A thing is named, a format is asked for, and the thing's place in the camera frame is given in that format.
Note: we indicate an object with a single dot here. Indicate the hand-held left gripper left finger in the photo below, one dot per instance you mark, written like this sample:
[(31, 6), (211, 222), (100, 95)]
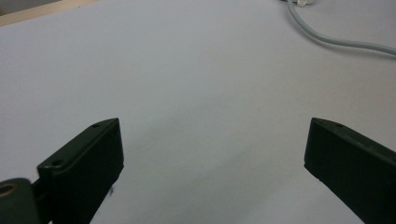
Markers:
[(84, 168)]

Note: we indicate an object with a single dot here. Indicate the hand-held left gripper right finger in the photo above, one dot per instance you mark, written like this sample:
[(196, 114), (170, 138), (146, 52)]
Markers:
[(351, 165)]

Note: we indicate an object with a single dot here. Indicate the white plug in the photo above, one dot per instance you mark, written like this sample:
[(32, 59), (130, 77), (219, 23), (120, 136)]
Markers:
[(301, 2)]

